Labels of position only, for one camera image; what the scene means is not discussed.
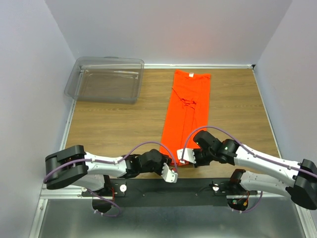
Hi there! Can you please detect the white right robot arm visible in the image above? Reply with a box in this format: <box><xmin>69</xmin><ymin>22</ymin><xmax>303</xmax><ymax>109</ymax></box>
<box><xmin>193</xmin><ymin>130</ymin><xmax>317</xmax><ymax>210</ymax></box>

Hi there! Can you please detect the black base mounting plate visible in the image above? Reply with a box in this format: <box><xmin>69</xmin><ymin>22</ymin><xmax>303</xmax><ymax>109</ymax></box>
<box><xmin>81</xmin><ymin>177</ymin><xmax>258</xmax><ymax>207</ymax></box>

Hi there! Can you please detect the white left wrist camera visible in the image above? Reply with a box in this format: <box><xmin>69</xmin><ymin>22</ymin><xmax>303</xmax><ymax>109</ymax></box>
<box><xmin>161</xmin><ymin>163</ymin><xmax>178</xmax><ymax>183</ymax></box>

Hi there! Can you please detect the clear plastic bin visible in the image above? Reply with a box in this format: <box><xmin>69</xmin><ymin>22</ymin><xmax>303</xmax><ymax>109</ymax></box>
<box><xmin>64</xmin><ymin>57</ymin><xmax>144</xmax><ymax>104</ymax></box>

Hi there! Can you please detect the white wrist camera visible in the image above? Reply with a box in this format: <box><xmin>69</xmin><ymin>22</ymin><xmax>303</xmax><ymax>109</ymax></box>
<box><xmin>161</xmin><ymin>163</ymin><xmax>178</xmax><ymax>183</ymax></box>
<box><xmin>176</xmin><ymin>148</ymin><xmax>196</xmax><ymax>165</ymax></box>

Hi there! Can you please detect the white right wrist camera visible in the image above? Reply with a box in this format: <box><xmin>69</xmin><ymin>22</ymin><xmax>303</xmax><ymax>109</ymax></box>
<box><xmin>176</xmin><ymin>148</ymin><xmax>196</xmax><ymax>165</ymax></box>

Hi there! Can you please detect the orange t shirt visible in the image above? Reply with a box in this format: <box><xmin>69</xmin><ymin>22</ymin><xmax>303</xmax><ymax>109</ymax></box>
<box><xmin>161</xmin><ymin>69</ymin><xmax>211</xmax><ymax>166</ymax></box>

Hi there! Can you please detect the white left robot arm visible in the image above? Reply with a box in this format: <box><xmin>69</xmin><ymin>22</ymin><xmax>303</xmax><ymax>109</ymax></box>
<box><xmin>43</xmin><ymin>145</ymin><xmax>178</xmax><ymax>196</ymax></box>

